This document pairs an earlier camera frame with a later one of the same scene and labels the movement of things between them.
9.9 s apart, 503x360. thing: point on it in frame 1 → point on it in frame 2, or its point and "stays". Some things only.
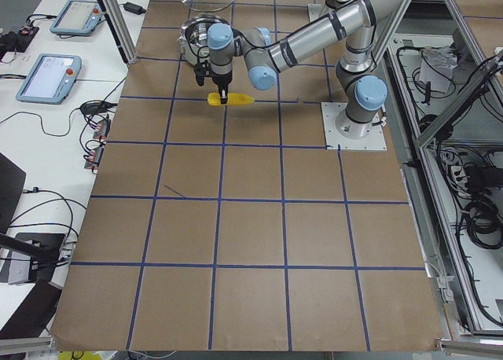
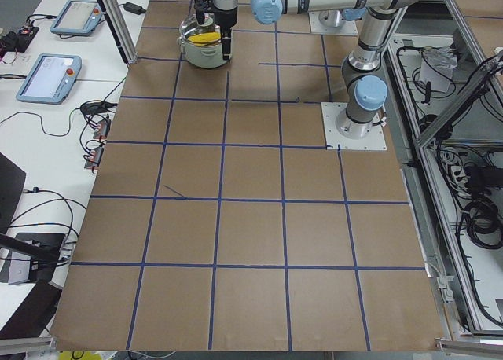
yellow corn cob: (214, 98) → (205, 38)
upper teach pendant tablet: (78, 17) stays
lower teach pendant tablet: (51, 78) stays
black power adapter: (134, 8) stays
